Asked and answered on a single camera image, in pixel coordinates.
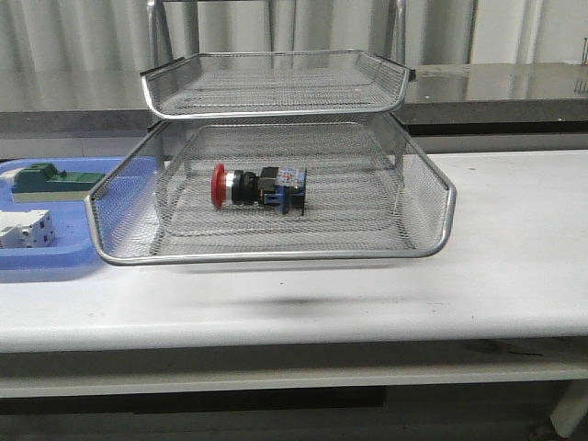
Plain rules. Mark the blue plastic tray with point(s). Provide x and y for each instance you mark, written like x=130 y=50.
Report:
x=71 y=252

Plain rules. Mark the white circuit breaker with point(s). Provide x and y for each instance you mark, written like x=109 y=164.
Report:
x=26 y=229

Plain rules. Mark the red emergency stop button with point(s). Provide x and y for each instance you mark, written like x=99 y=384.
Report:
x=282 y=188

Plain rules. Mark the green terminal block component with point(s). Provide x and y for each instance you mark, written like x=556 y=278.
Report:
x=42 y=182

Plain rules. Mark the white table leg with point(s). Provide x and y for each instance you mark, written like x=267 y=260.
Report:
x=570 y=409

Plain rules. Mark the grey rack frame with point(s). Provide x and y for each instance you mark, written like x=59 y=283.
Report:
x=161 y=41

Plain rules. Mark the dark grey counter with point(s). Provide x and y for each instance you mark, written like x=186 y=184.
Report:
x=445 y=99

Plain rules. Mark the mesh tray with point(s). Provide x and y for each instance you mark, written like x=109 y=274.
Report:
x=223 y=85
x=372 y=193

